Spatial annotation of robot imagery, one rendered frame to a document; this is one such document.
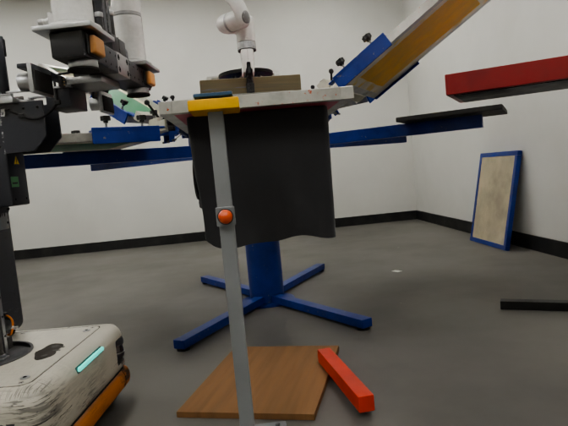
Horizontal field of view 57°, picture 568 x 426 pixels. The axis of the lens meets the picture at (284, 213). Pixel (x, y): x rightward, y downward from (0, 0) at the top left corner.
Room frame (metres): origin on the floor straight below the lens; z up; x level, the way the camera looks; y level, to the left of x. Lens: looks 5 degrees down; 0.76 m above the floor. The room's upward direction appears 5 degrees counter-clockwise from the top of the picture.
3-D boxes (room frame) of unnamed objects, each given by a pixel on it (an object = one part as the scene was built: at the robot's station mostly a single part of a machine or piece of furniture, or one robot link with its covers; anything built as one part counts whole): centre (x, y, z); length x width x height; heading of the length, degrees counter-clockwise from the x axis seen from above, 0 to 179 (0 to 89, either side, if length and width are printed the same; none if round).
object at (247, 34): (2.14, 0.12, 1.33); 0.15 x 0.10 x 0.11; 139
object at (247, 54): (2.16, 0.09, 1.20); 0.10 x 0.08 x 0.11; 4
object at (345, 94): (1.98, 0.07, 0.97); 0.79 x 0.58 x 0.04; 4
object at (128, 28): (1.75, 0.46, 1.21); 0.16 x 0.13 x 0.15; 88
